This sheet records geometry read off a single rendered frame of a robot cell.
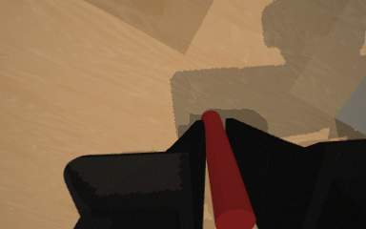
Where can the red peg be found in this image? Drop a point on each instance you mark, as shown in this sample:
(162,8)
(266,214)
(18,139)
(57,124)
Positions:
(231,206)

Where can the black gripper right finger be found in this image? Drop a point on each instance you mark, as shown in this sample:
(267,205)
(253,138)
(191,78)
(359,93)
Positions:
(287,184)

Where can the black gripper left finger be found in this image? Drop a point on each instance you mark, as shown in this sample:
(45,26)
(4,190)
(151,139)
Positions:
(174,178)

